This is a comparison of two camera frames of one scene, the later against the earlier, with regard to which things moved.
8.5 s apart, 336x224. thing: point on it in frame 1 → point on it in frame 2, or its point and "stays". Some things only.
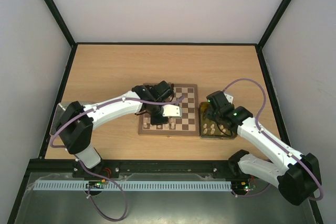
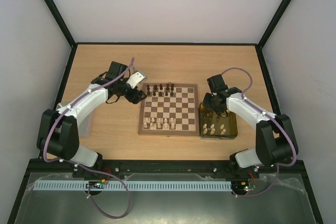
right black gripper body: [210, 112] → [210, 102]
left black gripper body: [154, 120] → [133, 98]
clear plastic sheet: [140, 198] stays
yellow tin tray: [209, 129] stays
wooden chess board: [187, 125] stays
